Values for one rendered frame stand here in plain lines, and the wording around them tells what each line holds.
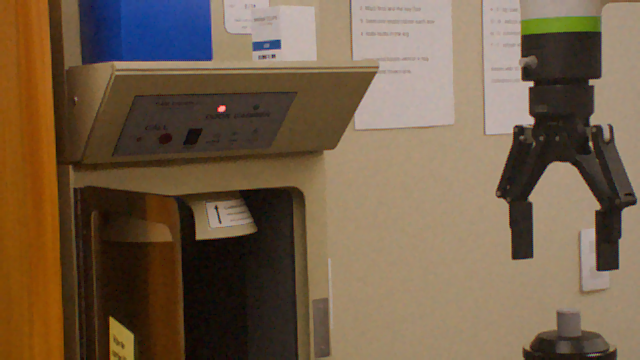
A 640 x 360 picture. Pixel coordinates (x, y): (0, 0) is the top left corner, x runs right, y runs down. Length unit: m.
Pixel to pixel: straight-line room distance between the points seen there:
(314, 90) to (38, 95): 0.31
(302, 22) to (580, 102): 0.34
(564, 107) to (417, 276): 0.72
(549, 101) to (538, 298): 0.88
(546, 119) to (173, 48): 0.49
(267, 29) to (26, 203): 0.33
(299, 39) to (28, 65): 0.31
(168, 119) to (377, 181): 0.82
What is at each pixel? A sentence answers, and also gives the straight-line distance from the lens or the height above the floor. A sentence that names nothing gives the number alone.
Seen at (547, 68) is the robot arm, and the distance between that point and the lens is 1.46.
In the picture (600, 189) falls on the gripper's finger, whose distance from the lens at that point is 1.45.
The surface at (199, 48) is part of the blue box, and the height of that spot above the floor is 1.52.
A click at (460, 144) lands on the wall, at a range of 2.16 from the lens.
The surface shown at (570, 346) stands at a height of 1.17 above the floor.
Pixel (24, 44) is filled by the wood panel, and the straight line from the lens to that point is 1.20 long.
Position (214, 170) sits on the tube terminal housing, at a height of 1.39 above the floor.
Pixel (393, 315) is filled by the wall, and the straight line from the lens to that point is 2.09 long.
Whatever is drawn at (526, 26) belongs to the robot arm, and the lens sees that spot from 1.48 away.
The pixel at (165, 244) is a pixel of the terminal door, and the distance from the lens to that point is 1.05.
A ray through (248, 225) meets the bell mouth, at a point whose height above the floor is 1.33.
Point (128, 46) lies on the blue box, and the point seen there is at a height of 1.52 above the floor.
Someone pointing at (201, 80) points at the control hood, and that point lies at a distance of 1.26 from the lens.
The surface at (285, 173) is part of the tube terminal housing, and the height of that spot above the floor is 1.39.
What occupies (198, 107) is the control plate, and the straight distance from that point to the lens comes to 1.28.
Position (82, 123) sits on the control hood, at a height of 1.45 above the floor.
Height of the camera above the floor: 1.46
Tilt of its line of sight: 3 degrees down
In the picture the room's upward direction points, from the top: 2 degrees counter-clockwise
